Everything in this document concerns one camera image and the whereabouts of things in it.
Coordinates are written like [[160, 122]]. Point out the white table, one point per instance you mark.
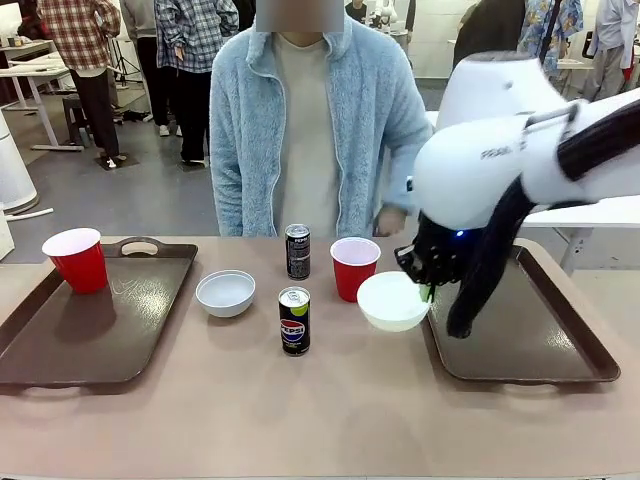
[[580, 225]]

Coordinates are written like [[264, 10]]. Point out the person in blue plaid shirt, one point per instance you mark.
[[192, 65]]

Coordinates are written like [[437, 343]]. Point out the red plastic cup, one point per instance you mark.
[[354, 270], [80, 260]]

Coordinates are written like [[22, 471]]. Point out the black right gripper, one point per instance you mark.
[[434, 250]]

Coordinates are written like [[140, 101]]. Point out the brown plastic tray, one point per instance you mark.
[[100, 320], [520, 330]]

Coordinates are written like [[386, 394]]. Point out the grey white bowl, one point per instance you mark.
[[225, 294]]

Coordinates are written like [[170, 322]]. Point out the white desk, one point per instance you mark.
[[35, 75]]

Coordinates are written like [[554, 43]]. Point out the person in blue fleece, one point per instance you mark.
[[300, 130]]

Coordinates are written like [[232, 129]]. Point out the white cylindrical appliance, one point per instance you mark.
[[12, 170]]

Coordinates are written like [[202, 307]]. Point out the person in red plaid shirt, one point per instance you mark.
[[82, 65]]

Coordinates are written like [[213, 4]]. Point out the person's left hand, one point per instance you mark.
[[392, 220]]

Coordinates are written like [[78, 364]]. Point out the person in light blue shirt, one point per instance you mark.
[[610, 45]]

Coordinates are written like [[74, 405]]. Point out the black stool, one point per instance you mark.
[[75, 117]]

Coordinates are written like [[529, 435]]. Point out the black Pepsi can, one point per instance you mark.
[[297, 257], [294, 322]]

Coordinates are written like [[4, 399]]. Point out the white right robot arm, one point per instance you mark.
[[480, 155]]

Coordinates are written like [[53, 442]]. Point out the person in floral shirt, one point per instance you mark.
[[547, 30]]

